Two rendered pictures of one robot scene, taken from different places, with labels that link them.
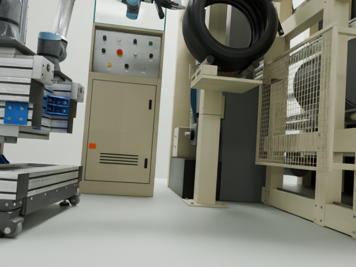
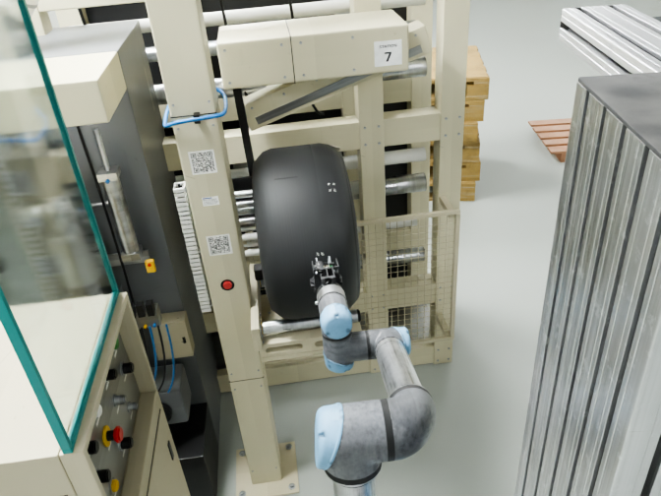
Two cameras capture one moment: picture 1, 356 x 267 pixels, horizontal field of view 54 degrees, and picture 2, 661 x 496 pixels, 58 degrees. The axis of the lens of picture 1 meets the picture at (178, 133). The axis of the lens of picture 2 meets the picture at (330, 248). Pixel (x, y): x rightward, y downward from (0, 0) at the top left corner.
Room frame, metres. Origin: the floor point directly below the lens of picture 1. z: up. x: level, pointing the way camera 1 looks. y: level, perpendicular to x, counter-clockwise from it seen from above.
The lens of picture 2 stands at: (1.98, 1.48, 2.23)
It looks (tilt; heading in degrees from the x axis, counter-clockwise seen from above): 32 degrees down; 274
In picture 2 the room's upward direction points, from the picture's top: 5 degrees counter-clockwise
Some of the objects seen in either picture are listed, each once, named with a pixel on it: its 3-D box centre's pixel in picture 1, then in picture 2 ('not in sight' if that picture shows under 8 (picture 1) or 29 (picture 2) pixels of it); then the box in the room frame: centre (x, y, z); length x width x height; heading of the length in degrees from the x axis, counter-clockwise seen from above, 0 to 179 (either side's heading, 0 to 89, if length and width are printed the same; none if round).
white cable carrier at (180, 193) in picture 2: not in sight; (195, 250); (2.54, -0.17, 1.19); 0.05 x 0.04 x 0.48; 99
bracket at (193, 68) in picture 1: (217, 74); (256, 304); (2.38, -0.25, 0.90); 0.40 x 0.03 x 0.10; 99
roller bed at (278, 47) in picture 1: (268, 60); (238, 218); (2.48, -0.62, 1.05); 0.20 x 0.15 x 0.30; 9
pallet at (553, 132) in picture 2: not in sight; (600, 137); (-0.11, -3.53, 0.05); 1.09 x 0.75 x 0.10; 179
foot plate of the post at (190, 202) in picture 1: (204, 202); (267, 469); (2.46, -0.21, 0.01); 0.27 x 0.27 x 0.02; 9
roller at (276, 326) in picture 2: (203, 65); (310, 322); (2.18, -0.13, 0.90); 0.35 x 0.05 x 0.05; 9
